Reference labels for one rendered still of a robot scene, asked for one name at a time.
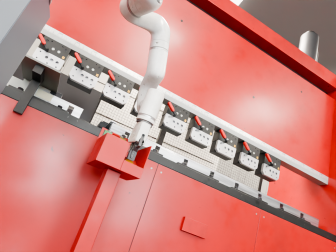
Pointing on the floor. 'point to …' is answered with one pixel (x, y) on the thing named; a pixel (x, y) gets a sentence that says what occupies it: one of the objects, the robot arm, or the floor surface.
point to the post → (161, 137)
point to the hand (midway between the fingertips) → (131, 155)
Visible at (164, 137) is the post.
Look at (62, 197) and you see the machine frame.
